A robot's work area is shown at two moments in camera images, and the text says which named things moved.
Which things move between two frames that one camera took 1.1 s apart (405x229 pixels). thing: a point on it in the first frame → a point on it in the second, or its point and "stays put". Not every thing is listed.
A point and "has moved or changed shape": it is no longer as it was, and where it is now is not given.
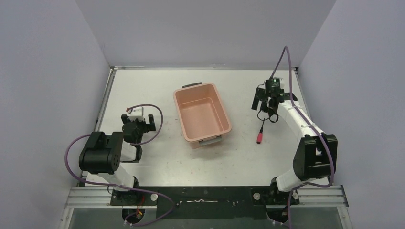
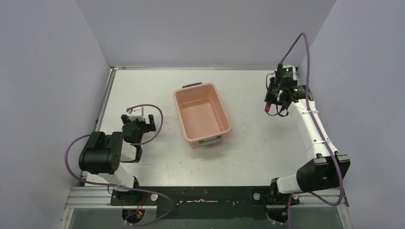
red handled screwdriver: (260, 135) has moved or changed shape
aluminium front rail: (309, 196) stays put
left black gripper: (138, 123) stays put
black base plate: (206, 202) stays put
